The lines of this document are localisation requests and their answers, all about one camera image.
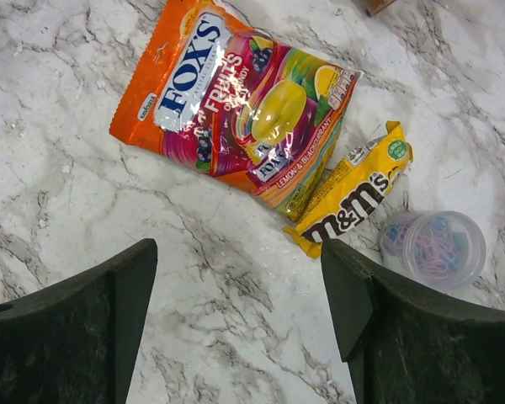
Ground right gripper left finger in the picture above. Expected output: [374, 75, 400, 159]
[0, 239, 157, 403]

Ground small grey cup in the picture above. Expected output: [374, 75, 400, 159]
[379, 210, 486, 291]

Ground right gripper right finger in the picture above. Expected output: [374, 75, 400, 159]
[321, 240, 505, 403]

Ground yellow M&M's packet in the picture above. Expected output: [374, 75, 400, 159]
[283, 121, 413, 258]

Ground wooden shelf rack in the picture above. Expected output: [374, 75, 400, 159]
[364, 0, 396, 16]

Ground Fox's fruits candy bag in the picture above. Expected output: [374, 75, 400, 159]
[109, 1, 359, 220]

